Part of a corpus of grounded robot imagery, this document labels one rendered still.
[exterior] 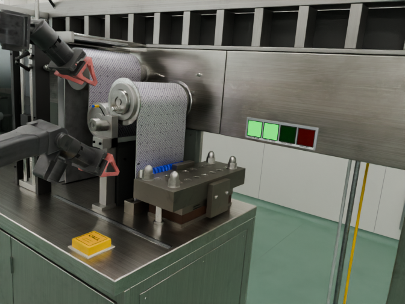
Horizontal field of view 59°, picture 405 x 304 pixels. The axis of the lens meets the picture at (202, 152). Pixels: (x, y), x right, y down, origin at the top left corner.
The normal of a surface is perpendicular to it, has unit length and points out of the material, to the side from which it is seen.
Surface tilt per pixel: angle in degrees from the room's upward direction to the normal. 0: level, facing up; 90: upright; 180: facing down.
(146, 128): 90
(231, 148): 90
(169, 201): 90
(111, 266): 0
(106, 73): 92
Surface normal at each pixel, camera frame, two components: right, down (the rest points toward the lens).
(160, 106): 0.80, 0.18
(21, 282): -0.59, 0.13
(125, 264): 0.07, -0.97
